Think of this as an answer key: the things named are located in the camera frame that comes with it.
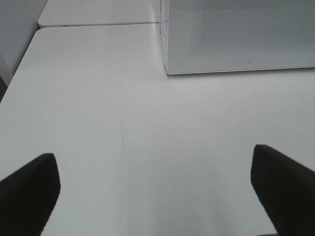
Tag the white microwave oven body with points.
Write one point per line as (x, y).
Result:
(163, 31)

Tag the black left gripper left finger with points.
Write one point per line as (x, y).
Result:
(28, 197)

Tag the white microwave door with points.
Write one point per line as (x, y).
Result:
(239, 35)

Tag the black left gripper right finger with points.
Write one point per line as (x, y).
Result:
(286, 190)

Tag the white adjoining table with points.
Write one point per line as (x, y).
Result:
(71, 13)

